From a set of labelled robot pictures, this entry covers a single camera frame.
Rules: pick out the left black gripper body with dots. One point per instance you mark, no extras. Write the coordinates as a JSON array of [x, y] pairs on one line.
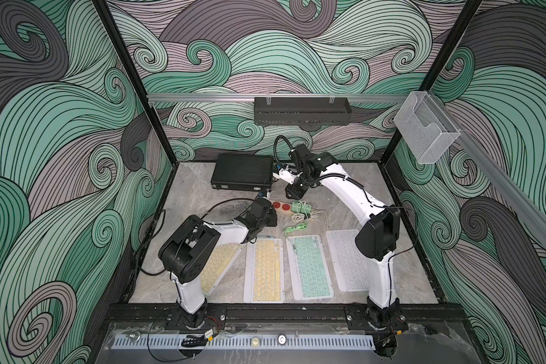
[[268, 221]]

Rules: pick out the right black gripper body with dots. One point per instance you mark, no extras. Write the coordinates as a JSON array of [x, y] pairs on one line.
[[299, 186]]

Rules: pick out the yellow wireless keyboard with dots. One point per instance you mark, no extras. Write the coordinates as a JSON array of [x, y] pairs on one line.
[[221, 259], [264, 271]]

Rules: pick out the green wireless keyboard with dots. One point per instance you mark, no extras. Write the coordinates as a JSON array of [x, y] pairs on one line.
[[308, 267]]

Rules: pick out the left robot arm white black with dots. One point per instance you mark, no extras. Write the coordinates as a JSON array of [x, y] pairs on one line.
[[185, 254]]

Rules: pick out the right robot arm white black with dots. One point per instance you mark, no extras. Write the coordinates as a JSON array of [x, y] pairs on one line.
[[380, 224]]

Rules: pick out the black computer box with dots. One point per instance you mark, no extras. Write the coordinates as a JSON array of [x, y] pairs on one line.
[[243, 172]]

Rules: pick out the black wall shelf tray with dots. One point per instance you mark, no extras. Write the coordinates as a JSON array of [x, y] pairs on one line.
[[301, 111]]

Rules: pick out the white wireless keyboard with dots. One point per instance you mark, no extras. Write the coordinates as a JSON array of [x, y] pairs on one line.
[[351, 267]]

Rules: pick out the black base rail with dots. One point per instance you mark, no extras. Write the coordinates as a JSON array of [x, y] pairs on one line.
[[353, 316]]

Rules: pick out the clear acrylic wall holder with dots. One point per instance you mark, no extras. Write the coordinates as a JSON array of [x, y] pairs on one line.
[[426, 126]]

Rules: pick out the aluminium wall rail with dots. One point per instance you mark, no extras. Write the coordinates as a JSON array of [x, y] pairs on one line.
[[249, 98]]

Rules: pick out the white slotted cable duct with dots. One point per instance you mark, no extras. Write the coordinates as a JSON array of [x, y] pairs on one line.
[[251, 342]]

